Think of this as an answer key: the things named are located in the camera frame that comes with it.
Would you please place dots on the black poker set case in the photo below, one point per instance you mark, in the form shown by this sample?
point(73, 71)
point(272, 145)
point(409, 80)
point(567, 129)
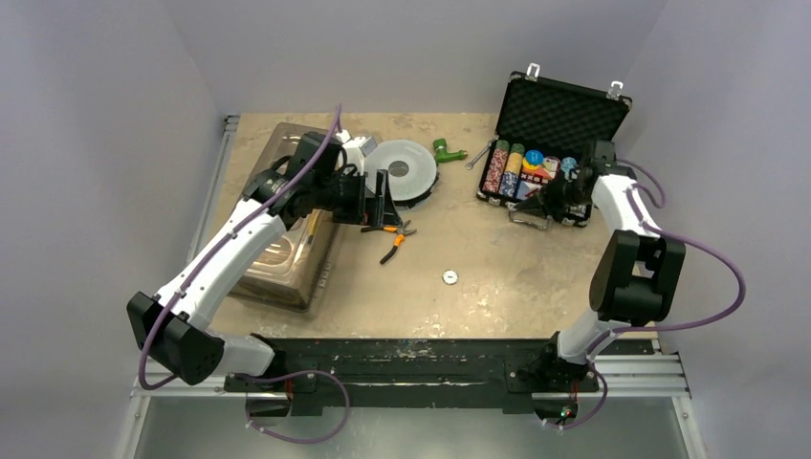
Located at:
point(556, 118)

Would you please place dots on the yellow dealer button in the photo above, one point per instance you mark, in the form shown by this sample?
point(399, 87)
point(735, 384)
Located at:
point(534, 172)

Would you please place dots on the red poker chip row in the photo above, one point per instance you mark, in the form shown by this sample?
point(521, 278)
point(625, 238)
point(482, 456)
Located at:
point(496, 166)

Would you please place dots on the aluminium frame rail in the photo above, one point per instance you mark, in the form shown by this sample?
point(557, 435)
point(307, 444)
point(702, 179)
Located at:
point(642, 410)

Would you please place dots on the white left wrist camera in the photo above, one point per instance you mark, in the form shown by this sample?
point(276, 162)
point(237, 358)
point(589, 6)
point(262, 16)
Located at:
point(356, 149)

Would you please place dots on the orange black pliers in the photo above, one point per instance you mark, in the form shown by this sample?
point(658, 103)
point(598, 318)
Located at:
point(401, 232)

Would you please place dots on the clear round disc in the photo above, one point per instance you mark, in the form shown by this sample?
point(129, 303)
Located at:
point(551, 165)

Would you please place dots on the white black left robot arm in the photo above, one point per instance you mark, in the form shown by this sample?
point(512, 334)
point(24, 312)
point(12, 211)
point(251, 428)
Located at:
point(171, 326)

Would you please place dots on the clear brown plastic storage box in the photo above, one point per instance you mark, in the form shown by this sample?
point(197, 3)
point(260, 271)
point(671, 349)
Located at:
point(288, 272)

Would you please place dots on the blue poker button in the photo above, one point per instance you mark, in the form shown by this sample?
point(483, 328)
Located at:
point(533, 159)

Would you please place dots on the white poker chip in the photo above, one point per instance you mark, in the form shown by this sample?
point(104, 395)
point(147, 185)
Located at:
point(450, 277)

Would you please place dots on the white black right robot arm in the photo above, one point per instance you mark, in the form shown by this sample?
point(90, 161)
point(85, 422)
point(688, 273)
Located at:
point(636, 278)

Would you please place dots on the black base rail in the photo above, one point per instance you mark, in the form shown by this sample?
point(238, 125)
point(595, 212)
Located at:
point(502, 374)

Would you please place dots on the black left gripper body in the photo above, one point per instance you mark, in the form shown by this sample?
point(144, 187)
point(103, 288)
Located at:
point(350, 203)

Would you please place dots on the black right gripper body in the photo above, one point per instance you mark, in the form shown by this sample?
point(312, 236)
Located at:
point(556, 194)

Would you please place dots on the red triangle token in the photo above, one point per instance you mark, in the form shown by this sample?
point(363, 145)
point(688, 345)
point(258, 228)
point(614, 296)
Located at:
point(527, 189)

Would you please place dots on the yellow blue chip row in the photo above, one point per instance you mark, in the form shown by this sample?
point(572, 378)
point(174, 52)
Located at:
point(510, 176)

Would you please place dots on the green hose fitting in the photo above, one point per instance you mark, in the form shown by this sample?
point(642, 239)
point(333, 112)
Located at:
point(442, 154)

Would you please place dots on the light blue chip row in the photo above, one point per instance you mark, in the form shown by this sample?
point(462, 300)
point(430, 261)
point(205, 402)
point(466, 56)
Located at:
point(568, 165)

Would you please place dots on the grey filament spool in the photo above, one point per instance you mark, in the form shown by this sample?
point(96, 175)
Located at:
point(412, 171)

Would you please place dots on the silver wrench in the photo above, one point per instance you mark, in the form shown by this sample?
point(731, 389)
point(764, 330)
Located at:
point(481, 154)

